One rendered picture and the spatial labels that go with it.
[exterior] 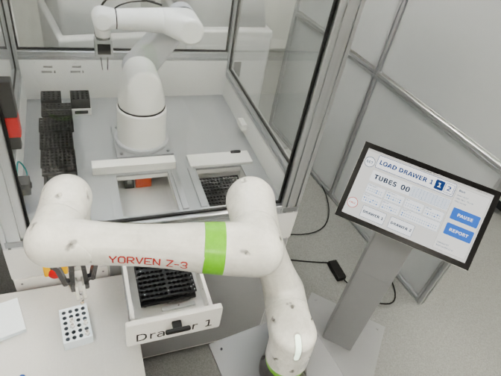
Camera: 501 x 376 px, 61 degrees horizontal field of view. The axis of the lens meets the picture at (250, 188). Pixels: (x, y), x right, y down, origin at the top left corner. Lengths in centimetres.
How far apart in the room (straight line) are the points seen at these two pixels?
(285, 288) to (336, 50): 71
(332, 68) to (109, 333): 108
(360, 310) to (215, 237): 141
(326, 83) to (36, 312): 117
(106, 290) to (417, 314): 190
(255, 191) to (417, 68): 175
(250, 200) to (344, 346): 158
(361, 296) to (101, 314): 118
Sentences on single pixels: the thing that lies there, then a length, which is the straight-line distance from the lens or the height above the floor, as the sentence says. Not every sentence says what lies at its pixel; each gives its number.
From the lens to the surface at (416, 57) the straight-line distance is 263.
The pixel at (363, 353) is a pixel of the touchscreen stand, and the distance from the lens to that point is 251.
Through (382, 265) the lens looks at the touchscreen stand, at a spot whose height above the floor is 71.
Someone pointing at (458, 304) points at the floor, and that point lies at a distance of 308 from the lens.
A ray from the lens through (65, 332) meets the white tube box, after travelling 150.
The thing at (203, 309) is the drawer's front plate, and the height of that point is 93.
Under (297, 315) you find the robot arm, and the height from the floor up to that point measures 103.
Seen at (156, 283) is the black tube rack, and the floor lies 90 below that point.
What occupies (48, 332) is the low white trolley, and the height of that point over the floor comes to 76.
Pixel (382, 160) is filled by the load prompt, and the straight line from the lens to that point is 173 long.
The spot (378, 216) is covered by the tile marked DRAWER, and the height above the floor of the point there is 101.
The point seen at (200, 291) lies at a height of 84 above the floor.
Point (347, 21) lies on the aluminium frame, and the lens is 130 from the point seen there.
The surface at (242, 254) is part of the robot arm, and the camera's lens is 91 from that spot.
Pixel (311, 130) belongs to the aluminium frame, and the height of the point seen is 133.
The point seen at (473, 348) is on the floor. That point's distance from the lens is 292.
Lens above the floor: 206
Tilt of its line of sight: 40 degrees down
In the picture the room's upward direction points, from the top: 12 degrees clockwise
